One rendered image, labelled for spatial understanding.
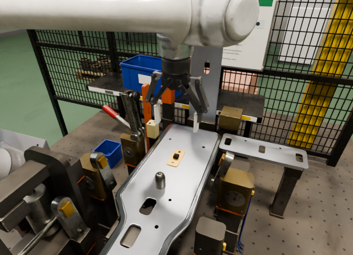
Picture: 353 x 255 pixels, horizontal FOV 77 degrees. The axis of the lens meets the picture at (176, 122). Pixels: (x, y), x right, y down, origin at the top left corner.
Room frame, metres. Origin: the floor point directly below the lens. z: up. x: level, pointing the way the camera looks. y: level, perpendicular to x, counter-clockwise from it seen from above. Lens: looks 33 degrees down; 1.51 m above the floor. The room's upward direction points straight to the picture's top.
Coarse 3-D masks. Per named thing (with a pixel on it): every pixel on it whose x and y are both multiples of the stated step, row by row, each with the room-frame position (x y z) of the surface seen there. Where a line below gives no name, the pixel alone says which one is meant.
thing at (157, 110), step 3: (159, 102) 0.60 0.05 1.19; (156, 105) 0.58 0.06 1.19; (159, 105) 0.60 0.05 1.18; (156, 108) 0.58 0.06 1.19; (159, 108) 0.60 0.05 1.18; (156, 111) 0.58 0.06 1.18; (159, 111) 0.59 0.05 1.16; (156, 114) 0.58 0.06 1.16; (159, 114) 0.59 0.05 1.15; (156, 117) 0.58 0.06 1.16; (159, 117) 0.59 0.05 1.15; (156, 120) 0.58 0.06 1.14; (159, 120) 0.59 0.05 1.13; (156, 123) 0.58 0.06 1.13
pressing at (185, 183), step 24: (168, 144) 0.64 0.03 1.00; (192, 144) 0.64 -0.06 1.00; (216, 144) 0.64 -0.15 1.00; (144, 168) 0.52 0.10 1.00; (168, 168) 0.52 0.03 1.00; (192, 168) 0.52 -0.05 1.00; (120, 192) 0.42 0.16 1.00; (144, 192) 0.42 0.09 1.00; (168, 192) 0.42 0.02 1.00; (192, 192) 0.42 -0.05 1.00; (120, 216) 0.35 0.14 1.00; (144, 216) 0.35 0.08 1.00; (168, 216) 0.35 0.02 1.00; (192, 216) 0.35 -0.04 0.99; (120, 240) 0.29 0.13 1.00; (144, 240) 0.29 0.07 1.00; (168, 240) 0.29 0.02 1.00
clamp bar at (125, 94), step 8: (120, 96) 0.63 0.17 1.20; (128, 96) 0.61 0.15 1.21; (136, 96) 0.60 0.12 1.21; (128, 104) 0.61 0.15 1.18; (136, 104) 0.64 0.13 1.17; (128, 112) 0.61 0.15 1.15; (136, 112) 0.63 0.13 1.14; (128, 120) 0.61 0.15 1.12; (136, 120) 0.63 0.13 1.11; (136, 128) 0.60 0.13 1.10
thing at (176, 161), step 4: (176, 152) 0.59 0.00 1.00; (184, 152) 0.59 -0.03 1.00; (172, 156) 0.57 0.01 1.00; (176, 156) 0.56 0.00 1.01; (180, 156) 0.57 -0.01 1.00; (168, 160) 0.55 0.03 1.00; (172, 160) 0.55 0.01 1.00; (176, 160) 0.55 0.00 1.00; (180, 160) 0.55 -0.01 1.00; (168, 164) 0.53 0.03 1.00; (172, 164) 0.53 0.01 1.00; (176, 164) 0.53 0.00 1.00
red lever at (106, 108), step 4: (104, 108) 0.65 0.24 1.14; (108, 108) 0.65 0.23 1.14; (108, 112) 0.65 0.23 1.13; (112, 112) 0.65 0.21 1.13; (112, 116) 0.64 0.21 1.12; (116, 116) 0.64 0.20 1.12; (120, 116) 0.65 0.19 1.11; (120, 120) 0.63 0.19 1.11; (124, 120) 0.64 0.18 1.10; (124, 124) 0.63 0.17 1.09; (128, 124) 0.63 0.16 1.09; (128, 128) 0.62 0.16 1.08; (140, 132) 0.62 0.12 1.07
